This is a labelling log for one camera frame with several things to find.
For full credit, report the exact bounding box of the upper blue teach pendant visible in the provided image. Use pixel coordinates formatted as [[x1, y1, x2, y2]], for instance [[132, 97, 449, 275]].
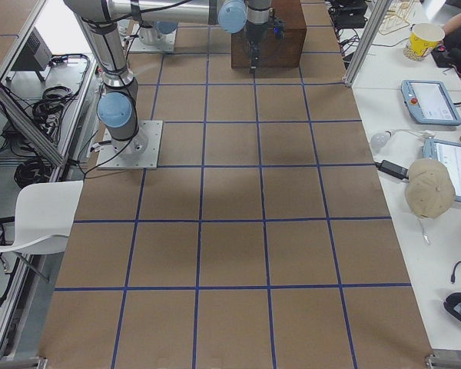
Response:
[[400, 80, 461, 126]]

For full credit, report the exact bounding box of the black power adapter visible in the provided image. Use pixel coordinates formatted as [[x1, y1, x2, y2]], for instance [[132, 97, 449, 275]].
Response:
[[375, 160, 409, 180]]

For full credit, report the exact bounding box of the yellow popcorn bucket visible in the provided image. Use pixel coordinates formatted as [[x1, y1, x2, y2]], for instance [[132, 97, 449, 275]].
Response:
[[403, 23, 445, 62]]

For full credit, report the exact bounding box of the white plastic chair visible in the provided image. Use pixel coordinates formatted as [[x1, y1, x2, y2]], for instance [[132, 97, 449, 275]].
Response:
[[0, 181, 84, 254]]

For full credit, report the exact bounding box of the grey electronics box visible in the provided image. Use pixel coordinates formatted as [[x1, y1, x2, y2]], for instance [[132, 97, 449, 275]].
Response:
[[11, 28, 52, 82]]

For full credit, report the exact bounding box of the beige baseball cap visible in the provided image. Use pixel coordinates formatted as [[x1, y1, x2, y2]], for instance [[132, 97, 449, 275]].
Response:
[[405, 158, 456, 218]]

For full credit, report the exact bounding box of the white light bulb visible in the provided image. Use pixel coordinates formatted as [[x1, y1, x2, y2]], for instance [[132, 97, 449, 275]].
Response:
[[370, 131, 393, 151]]

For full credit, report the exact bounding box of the dark wooden drawer cabinet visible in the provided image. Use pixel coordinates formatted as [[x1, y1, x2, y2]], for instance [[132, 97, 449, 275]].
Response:
[[244, 0, 307, 68]]

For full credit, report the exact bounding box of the lower blue teach pendant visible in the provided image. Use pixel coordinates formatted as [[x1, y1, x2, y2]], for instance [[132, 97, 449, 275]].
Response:
[[422, 138, 461, 202]]

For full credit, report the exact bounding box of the black idle gripper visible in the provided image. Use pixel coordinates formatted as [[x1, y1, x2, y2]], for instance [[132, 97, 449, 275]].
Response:
[[245, 16, 284, 74]]

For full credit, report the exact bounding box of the brown paper table cover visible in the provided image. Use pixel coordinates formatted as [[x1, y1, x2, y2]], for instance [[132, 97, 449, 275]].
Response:
[[39, 1, 430, 368]]

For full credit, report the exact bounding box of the blue teach pendant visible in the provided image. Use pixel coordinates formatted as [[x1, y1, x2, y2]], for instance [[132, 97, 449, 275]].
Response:
[[422, 138, 461, 202], [400, 80, 461, 126]]

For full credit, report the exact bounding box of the black cable bundle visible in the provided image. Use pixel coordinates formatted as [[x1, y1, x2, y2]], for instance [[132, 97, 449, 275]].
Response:
[[32, 85, 75, 131]]

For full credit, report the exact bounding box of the aluminium frame post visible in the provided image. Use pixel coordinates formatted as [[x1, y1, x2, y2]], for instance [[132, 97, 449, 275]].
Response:
[[343, 0, 391, 87]]

